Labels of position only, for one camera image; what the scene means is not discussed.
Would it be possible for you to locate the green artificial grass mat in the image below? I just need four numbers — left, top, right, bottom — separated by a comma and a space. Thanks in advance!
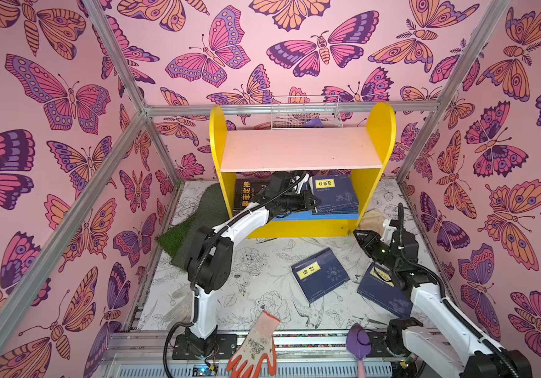
157, 181, 229, 270

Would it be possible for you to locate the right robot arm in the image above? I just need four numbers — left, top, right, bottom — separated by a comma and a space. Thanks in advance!
353, 206, 533, 377

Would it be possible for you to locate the black antler cover book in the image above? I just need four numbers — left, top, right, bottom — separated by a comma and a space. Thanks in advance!
233, 179, 270, 215

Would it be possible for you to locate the red white work glove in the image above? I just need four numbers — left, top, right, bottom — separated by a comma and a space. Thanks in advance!
226, 311, 281, 378

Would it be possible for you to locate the green circuit board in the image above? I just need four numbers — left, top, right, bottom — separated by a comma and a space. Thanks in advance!
192, 364, 218, 377

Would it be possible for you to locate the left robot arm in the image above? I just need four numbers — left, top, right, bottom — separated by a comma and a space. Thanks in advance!
163, 171, 321, 356

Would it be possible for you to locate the blue thread-bound book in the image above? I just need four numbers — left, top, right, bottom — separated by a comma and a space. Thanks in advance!
312, 210, 358, 217

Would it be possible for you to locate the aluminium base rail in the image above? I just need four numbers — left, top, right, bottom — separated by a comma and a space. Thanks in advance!
94, 329, 445, 377

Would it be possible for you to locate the clear wire basket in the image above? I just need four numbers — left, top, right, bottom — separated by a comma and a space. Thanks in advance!
270, 94, 344, 129

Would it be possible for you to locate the beige work glove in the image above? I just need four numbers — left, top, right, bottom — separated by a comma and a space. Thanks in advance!
358, 209, 387, 234

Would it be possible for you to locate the purple item in basket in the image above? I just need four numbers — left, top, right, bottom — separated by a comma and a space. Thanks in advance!
303, 117, 324, 129

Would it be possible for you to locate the yellow pink blue bookshelf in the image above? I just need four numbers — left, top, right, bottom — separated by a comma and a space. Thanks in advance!
209, 102, 396, 216

